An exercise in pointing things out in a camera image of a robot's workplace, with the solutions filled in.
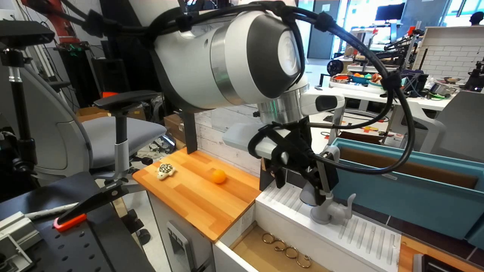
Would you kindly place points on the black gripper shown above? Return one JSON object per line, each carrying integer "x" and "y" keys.
{"x": 283, "y": 147}

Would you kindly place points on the grey toy faucet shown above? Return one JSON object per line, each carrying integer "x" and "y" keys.
{"x": 332, "y": 212}

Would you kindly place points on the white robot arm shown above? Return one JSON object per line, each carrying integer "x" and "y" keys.
{"x": 236, "y": 57}

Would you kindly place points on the orange ball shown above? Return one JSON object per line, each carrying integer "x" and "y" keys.
{"x": 217, "y": 176}

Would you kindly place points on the teal storage bin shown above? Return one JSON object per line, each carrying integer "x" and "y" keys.
{"x": 436, "y": 193}

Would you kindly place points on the grey wood-pattern back panel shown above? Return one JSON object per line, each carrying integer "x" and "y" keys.
{"x": 206, "y": 131}

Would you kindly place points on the grey chair at right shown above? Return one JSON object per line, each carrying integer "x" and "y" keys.
{"x": 457, "y": 131}

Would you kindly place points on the wooden toy countertop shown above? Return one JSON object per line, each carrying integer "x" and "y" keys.
{"x": 211, "y": 208}

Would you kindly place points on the cluttered white workbench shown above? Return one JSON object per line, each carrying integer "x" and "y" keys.
{"x": 448, "y": 60}

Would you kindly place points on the white toy cabinet front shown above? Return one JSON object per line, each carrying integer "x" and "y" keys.
{"x": 186, "y": 249}

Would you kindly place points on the small white green toy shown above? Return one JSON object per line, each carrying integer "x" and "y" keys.
{"x": 165, "y": 170}

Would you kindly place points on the black orange-tipped clamp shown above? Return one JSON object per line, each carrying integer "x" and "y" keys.
{"x": 79, "y": 214}

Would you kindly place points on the grey office chair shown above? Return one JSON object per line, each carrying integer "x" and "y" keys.
{"x": 65, "y": 146}

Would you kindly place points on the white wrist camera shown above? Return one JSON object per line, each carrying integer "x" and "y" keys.
{"x": 315, "y": 102}

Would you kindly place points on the black camera tripod stand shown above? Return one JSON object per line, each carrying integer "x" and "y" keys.
{"x": 14, "y": 39}

